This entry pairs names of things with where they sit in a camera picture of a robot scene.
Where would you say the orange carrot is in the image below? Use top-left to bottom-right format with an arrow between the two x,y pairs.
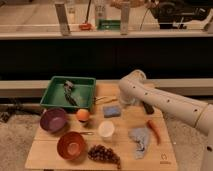
147,120 -> 161,145

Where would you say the white paper cup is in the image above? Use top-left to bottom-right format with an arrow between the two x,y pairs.
98,121 -> 115,140

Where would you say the metal tool in tray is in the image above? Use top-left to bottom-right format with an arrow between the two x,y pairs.
63,80 -> 77,106

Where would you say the grey metal post right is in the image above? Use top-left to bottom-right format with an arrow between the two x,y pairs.
120,1 -> 130,35

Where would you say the black background machine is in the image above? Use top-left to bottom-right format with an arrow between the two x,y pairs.
150,0 -> 213,29

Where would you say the grey metal post left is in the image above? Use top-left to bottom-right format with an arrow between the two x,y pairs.
55,3 -> 70,36

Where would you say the orange red background object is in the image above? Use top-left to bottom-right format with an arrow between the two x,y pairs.
79,23 -> 92,31

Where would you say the green plastic tray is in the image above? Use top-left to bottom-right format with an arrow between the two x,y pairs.
40,76 -> 96,110

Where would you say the wooden board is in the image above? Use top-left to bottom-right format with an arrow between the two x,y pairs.
24,82 -> 179,171

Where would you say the bunch of dark grapes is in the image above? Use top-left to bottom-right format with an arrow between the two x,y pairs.
88,145 -> 121,169

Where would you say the green background box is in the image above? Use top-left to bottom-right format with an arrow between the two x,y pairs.
98,20 -> 120,30

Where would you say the grey blue cloth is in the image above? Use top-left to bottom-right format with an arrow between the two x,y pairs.
128,127 -> 150,159

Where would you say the orange ball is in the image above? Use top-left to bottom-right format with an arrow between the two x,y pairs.
76,109 -> 90,122

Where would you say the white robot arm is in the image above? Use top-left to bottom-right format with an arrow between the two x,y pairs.
118,70 -> 213,171

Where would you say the yellow handled tool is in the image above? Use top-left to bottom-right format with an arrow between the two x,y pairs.
95,96 -> 117,104

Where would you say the grey metal post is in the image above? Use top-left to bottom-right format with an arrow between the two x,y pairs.
55,3 -> 70,36
120,1 -> 130,35

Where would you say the orange copper bowl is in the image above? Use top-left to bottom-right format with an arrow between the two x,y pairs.
57,131 -> 86,160

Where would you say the purple bowl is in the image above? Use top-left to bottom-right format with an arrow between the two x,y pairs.
40,108 -> 67,133

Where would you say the metal spoon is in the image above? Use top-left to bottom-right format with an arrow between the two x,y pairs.
80,132 -> 94,135

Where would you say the black rectangular block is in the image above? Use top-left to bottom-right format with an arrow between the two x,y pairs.
143,103 -> 154,114

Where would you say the blue sponge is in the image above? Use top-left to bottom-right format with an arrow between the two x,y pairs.
103,106 -> 121,118

